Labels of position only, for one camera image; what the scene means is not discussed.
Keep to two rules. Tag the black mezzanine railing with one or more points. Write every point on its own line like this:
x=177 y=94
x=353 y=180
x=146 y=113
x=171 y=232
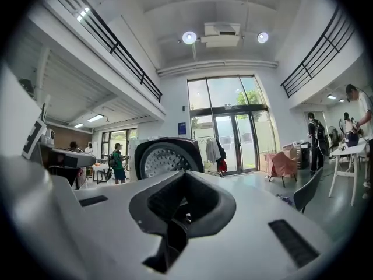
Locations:
x=142 y=79
x=286 y=90

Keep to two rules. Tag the purple rice cooker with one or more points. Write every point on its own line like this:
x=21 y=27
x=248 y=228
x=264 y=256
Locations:
x=163 y=159

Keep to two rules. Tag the blue wall poster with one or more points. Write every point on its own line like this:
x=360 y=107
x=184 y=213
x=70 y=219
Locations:
x=182 y=128

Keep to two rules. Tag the black-framed side window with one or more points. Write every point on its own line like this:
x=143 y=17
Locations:
x=119 y=139

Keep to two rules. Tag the grey chair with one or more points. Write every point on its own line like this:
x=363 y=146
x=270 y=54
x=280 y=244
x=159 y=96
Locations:
x=309 y=191

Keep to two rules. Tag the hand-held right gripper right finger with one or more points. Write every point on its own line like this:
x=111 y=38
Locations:
x=256 y=229

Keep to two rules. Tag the pink cloth over boxes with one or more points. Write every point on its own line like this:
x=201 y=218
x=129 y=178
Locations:
x=279 y=163

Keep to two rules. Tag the rectangular ceiling panel light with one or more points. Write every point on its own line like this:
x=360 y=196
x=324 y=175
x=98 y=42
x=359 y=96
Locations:
x=95 y=118

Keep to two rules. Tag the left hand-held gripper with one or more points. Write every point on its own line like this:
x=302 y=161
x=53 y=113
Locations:
x=33 y=139

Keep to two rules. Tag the black-framed glass entrance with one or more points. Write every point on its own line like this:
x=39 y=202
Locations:
x=227 y=98

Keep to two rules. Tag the clothes rack with garments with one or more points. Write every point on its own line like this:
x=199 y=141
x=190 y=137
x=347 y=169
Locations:
x=215 y=153

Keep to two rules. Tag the round ceiling light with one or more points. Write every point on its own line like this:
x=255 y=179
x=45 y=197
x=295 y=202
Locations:
x=262 y=37
x=189 y=37

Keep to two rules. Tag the white ceiling air conditioner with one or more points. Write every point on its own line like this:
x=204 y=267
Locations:
x=221 y=34

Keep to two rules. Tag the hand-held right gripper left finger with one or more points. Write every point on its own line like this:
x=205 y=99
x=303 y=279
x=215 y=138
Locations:
x=110 y=214

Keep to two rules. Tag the white cabinet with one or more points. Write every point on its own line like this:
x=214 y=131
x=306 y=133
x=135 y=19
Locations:
x=135 y=156

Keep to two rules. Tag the white table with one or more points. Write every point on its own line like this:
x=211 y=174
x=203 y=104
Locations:
x=349 y=152

